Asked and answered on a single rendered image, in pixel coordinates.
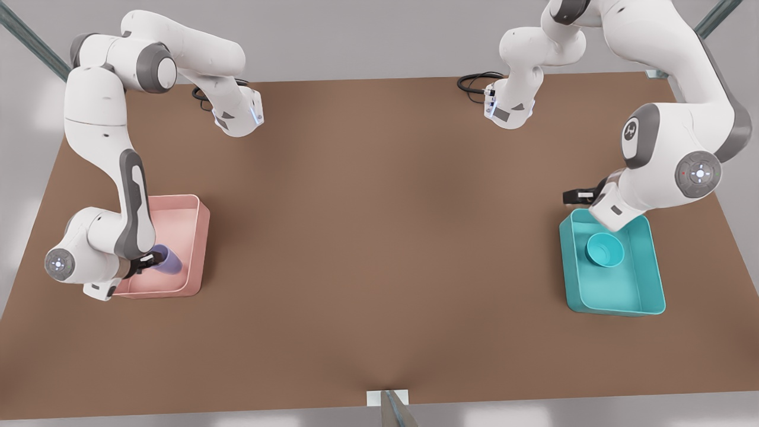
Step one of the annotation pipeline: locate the purple cup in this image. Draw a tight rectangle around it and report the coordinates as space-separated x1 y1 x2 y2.
151 244 183 276

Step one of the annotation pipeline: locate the teal bowl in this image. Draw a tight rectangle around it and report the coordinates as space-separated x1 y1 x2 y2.
585 232 625 268

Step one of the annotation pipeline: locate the teal plastic box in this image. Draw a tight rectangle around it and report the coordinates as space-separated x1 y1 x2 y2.
559 208 666 316

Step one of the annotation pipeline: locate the silver frame post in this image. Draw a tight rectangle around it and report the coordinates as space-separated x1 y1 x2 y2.
366 390 418 427
646 0 745 80
0 7 73 83

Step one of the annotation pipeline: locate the pink plastic box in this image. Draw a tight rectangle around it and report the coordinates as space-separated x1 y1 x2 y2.
113 194 211 298

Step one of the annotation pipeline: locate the black cable loop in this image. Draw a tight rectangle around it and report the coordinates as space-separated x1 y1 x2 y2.
457 72 505 105
192 78 250 112

